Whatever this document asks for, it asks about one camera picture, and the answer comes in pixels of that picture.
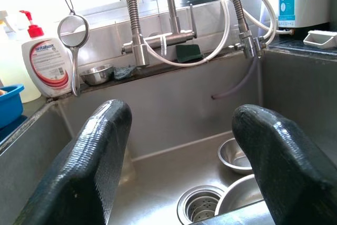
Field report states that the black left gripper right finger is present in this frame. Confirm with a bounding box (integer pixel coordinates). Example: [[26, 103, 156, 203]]
[[231, 104, 337, 225]]

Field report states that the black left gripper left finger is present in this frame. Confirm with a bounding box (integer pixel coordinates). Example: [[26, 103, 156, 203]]
[[14, 99, 133, 225]]

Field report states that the stainless steel kitchen sink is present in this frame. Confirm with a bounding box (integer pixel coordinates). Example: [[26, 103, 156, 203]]
[[0, 48, 337, 225]]

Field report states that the medium stainless steel bowl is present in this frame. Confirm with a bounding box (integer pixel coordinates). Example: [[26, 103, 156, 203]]
[[214, 174, 264, 217]]

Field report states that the small stainless steel bowl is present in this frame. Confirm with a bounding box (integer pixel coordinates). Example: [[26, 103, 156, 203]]
[[217, 137, 253, 175], [80, 64, 114, 86]]

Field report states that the steel sink drain strainer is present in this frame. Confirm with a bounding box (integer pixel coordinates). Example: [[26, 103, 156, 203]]
[[176, 184, 224, 223]]

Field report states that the blue plastic basin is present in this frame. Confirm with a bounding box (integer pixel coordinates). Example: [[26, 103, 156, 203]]
[[0, 84, 25, 130]]

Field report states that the grey blue scouring pad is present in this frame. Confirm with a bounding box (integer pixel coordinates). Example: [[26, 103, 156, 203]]
[[113, 64, 137, 81]]

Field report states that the white red pump soap bottle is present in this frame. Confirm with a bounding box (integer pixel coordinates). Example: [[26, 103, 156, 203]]
[[19, 10, 74, 98]]

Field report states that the pale translucent detergent jug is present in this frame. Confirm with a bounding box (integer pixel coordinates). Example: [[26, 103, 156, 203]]
[[0, 32, 43, 104]]

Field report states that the small white plastic tray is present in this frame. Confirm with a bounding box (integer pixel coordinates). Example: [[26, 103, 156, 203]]
[[302, 30, 337, 50]]

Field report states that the steel faucet with spring spout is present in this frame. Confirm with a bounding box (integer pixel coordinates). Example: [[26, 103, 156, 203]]
[[121, 0, 197, 67]]

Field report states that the round steel mesh strainer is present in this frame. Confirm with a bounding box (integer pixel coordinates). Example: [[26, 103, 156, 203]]
[[57, 0, 91, 97]]

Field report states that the dark green sponge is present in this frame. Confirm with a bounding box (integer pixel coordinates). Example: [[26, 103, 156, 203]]
[[175, 44, 205, 64]]

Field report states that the white water purifier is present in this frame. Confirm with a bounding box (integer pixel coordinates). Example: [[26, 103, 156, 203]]
[[277, 0, 337, 30]]

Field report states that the white plastic water hose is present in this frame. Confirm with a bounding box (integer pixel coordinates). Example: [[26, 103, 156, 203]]
[[136, 0, 294, 67]]

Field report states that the steel spring hose with valve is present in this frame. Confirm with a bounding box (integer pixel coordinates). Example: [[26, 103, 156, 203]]
[[218, 0, 267, 59]]

